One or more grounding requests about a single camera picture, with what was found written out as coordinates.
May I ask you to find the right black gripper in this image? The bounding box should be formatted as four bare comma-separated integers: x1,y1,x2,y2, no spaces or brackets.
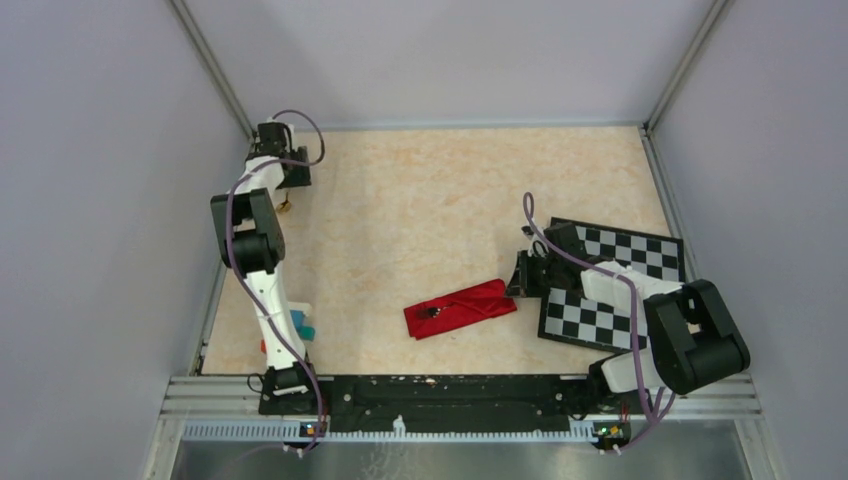
503,249,563,298

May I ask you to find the red cloth napkin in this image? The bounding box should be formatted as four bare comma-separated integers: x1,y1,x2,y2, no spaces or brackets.
403,279,518,340

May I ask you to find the gold spoon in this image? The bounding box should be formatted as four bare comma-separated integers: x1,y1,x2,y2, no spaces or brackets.
275,189,292,214

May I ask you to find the black fork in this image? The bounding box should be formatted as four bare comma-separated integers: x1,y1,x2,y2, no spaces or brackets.
420,301,489,318

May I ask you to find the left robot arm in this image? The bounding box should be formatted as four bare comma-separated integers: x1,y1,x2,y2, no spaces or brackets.
210,120,321,414

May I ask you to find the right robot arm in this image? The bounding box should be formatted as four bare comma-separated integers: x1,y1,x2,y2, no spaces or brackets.
505,218,751,412

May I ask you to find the black white checkerboard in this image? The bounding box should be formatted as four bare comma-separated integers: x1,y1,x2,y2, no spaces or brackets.
538,217,686,353

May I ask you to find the teal cube block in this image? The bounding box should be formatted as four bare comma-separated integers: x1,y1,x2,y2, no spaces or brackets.
298,325,316,341

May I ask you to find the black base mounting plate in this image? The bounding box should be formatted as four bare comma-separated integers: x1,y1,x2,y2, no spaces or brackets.
258,375,621,434

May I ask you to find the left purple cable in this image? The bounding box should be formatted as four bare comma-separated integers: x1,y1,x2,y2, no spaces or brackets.
223,109,329,458

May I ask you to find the purple cable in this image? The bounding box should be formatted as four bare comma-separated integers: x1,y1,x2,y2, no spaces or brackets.
521,192,677,455
223,109,329,458

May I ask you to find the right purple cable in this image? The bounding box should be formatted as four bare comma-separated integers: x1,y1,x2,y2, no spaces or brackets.
521,192,677,455

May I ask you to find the aluminium front rail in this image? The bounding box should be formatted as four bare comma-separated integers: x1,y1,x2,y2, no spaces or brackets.
158,374,763,445

